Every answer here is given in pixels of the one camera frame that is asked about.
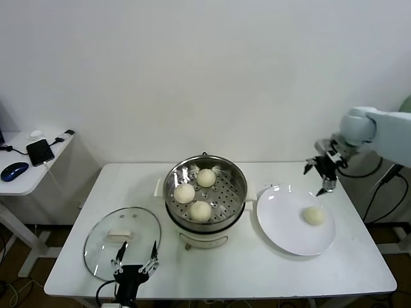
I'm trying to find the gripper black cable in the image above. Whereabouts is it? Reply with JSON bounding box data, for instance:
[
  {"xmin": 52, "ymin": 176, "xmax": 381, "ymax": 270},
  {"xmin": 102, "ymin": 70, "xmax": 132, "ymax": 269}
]
[
  {"xmin": 337, "ymin": 153, "xmax": 385, "ymax": 179},
  {"xmin": 96, "ymin": 280, "xmax": 116, "ymax": 304}
]

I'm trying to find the white phone charging cable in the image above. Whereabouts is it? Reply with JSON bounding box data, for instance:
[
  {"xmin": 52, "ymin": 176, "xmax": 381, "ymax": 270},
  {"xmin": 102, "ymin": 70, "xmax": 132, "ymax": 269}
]
[{"xmin": 43, "ymin": 161, "xmax": 65, "ymax": 196}]

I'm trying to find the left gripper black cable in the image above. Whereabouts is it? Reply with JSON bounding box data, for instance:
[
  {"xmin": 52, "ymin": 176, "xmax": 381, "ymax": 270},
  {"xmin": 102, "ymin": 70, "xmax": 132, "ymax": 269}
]
[{"xmin": 96, "ymin": 280, "xmax": 116, "ymax": 304}]

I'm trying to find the white round plate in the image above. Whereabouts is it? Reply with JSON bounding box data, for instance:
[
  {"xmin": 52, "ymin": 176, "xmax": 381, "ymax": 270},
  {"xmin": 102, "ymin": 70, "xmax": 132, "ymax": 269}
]
[{"xmin": 256, "ymin": 184, "xmax": 337, "ymax": 257}]

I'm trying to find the white electric cooker base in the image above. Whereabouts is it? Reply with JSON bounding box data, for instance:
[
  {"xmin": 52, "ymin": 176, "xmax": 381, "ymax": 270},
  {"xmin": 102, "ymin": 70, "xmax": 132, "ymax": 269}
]
[{"xmin": 155, "ymin": 179, "xmax": 258, "ymax": 250}]

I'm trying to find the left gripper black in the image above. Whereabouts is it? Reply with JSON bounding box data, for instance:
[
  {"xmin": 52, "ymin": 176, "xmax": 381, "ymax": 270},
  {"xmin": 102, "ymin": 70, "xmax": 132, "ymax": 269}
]
[{"xmin": 110, "ymin": 240, "xmax": 160, "ymax": 307}]

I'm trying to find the black silver usb adapter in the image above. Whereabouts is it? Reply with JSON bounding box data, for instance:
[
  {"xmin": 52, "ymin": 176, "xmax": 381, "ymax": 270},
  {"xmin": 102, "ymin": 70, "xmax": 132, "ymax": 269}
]
[{"xmin": 48, "ymin": 128, "xmax": 76, "ymax": 146}]

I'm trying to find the thin pale floor cable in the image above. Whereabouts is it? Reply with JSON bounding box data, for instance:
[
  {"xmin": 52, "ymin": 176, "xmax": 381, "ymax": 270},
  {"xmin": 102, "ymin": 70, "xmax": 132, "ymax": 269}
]
[{"xmin": 8, "ymin": 278, "xmax": 41, "ymax": 307}]

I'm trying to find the blue computer mouse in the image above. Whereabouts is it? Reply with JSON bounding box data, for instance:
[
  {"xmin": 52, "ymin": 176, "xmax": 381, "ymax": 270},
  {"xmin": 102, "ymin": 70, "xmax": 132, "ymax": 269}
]
[{"xmin": 0, "ymin": 161, "xmax": 30, "ymax": 182}]

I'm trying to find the black smartphone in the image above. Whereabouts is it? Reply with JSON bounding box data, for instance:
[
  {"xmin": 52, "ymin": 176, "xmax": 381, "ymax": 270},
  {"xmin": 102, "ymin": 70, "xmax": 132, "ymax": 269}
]
[{"xmin": 26, "ymin": 138, "xmax": 56, "ymax": 167}]

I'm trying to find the glass lid with white handle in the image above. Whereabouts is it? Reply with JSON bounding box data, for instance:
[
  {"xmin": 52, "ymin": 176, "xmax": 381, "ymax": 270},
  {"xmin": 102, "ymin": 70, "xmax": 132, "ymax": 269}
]
[{"xmin": 83, "ymin": 207, "xmax": 162, "ymax": 282}]

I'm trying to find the stainless steel steamer pot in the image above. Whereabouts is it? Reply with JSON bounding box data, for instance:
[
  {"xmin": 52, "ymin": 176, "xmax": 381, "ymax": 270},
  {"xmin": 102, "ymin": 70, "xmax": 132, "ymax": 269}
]
[{"xmin": 164, "ymin": 156, "xmax": 249, "ymax": 234}]

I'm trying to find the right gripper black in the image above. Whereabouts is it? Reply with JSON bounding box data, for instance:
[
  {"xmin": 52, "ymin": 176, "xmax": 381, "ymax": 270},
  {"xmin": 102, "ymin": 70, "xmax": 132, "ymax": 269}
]
[{"xmin": 302, "ymin": 150, "xmax": 349, "ymax": 197}]

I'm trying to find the black power cable with adapter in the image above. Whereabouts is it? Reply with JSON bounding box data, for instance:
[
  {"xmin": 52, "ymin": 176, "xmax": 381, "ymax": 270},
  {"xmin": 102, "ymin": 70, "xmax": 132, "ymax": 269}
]
[{"xmin": 362, "ymin": 163, "xmax": 408, "ymax": 225}]

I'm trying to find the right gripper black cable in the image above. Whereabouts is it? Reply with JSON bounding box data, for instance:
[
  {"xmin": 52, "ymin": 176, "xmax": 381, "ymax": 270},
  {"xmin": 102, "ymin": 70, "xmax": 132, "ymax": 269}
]
[{"xmin": 337, "ymin": 153, "xmax": 385, "ymax": 179}]

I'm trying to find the black desk cable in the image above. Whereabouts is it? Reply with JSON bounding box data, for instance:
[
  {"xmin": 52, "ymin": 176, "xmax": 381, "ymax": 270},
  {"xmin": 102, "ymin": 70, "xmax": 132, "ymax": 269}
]
[{"xmin": 0, "ymin": 144, "xmax": 30, "ymax": 155}]

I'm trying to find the white steamed baozi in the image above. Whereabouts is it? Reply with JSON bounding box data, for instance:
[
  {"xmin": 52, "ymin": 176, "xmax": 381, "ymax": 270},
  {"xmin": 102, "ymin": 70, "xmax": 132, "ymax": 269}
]
[
  {"xmin": 196, "ymin": 168, "xmax": 216, "ymax": 187},
  {"xmin": 173, "ymin": 183, "xmax": 196, "ymax": 204},
  {"xmin": 189, "ymin": 201, "xmax": 213, "ymax": 223},
  {"xmin": 301, "ymin": 206, "xmax": 327, "ymax": 227}
]

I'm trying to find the white side desk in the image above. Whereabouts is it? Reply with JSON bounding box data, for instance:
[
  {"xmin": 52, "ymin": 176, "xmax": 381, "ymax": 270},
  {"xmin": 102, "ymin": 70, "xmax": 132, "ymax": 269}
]
[{"xmin": 0, "ymin": 130, "xmax": 76, "ymax": 278}]

